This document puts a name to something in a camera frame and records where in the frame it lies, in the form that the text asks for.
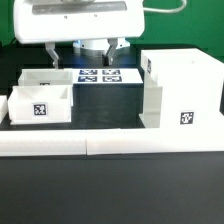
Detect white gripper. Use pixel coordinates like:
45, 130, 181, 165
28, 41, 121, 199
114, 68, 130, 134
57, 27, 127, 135
13, 0, 145, 69

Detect white front drawer box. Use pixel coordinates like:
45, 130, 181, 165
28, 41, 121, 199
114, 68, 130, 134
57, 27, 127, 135
8, 85, 72, 125

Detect white drawer box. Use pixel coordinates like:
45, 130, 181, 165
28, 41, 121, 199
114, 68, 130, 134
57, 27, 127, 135
18, 69, 73, 86
8, 85, 72, 125

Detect white drawer cabinet frame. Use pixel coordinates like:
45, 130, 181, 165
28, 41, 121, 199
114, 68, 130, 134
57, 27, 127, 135
140, 48, 224, 128

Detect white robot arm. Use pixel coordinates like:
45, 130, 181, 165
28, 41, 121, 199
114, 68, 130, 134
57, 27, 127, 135
13, 0, 145, 67

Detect white rear drawer box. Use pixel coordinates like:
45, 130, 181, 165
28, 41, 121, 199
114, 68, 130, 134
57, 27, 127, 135
18, 69, 73, 86

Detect white marker tag sheet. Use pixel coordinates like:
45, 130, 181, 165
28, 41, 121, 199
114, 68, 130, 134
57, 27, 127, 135
73, 68, 143, 84

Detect white fence bar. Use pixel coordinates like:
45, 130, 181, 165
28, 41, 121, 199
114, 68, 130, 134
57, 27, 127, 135
86, 128, 224, 155
0, 130, 87, 157
0, 95, 8, 124

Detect white front fence bar left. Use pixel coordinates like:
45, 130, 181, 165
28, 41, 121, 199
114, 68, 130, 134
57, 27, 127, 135
0, 130, 87, 157

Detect white front fence bar right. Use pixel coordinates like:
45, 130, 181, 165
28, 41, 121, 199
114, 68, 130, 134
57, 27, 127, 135
86, 128, 224, 155

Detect white cable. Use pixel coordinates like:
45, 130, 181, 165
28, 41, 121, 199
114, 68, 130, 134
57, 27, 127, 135
142, 0, 188, 14

